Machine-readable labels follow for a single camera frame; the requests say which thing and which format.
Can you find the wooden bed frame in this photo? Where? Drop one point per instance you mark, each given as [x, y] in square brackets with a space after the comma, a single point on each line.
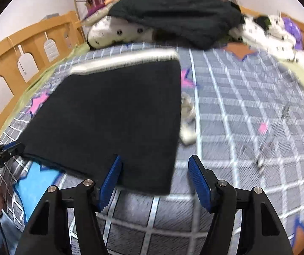
[35, 34]

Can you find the purple cloth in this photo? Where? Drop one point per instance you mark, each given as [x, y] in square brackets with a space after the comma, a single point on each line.
[290, 28]

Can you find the black coat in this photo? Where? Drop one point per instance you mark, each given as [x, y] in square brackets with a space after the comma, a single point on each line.
[181, 13]

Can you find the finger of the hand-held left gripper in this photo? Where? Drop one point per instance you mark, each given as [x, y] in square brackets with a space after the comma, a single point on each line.
[9, 150]

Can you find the colourful patterned pillow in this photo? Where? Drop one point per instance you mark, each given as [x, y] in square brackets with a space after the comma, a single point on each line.
[96, 13]

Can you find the grey crumpled cloth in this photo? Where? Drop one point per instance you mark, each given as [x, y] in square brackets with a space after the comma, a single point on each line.
[188, 114]

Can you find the grey checked bedsheet with stars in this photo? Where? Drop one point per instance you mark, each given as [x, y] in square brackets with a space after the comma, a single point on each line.
[247, 111]

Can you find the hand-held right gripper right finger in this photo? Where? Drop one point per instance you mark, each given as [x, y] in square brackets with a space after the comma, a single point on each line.
[201, 183]

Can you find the person's blue jeans leg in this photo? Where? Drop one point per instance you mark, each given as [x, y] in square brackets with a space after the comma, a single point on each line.
[0, 239]

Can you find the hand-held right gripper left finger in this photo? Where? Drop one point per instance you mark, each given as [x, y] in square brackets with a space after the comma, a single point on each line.
[110, 180]

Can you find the white quilt with black flowers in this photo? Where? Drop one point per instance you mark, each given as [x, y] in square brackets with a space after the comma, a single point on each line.
[106, 32]

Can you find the black pants with white waistband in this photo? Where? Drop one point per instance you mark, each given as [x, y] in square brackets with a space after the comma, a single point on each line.
[114, 106]

